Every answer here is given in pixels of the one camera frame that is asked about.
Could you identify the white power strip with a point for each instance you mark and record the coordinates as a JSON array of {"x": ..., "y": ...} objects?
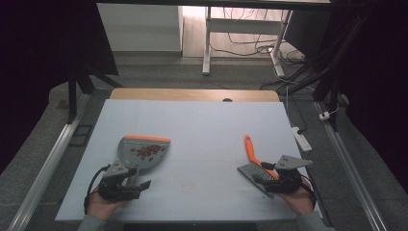
[{"x": 302, "y": 139}]

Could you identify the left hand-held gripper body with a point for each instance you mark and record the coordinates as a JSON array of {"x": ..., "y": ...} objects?
[{"x": 112, "y": 189}]

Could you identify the white cabinet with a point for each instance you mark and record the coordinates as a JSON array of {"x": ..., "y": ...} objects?
[{"x": 141, "y": 29}]

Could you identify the dark curtain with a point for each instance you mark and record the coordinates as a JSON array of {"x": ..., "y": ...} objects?
[
  {"x": 35, "y": 64},
  {"x": 378, "y": 80}
]

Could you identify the grey dustpan with orange edge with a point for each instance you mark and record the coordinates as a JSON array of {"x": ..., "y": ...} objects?
[{"x": 128, "y": 150}]

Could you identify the person's left hand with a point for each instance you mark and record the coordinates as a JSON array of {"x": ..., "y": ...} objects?
[{"x": 99, "y": 208}]

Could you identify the aluminium floor rail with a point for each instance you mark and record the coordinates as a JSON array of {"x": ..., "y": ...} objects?
[
  {"x": 352, "y": 170},
  {"x": 48, "y": 166}
]

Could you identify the pile of red beans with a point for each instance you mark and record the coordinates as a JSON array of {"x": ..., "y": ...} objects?
[{"x": 147, "y": 151}]

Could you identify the small white adapter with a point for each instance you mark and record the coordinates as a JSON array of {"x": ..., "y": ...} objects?
[{"x": 324, "y": 115}]

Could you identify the black metal stand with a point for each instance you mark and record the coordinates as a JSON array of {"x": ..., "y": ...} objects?
[
  {"x": 72, "y": 96},
  {"x": 333, "y": 80}
]

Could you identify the white desk frame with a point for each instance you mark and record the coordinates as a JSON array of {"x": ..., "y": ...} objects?
[{"x": 243, "y": 26}]

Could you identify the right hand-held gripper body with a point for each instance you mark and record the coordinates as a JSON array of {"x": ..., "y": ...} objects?
[{"x": 288, "y": 179}]

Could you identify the black floor plate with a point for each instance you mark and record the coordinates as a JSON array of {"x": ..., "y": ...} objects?
[{"x": 80, "y": 136}]

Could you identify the wooden table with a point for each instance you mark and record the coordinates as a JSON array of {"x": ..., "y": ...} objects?
[{"x": 192, "y": 95}]

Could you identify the person's right hand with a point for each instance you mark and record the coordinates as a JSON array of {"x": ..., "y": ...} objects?
[{"x": 300, "y": 200}]

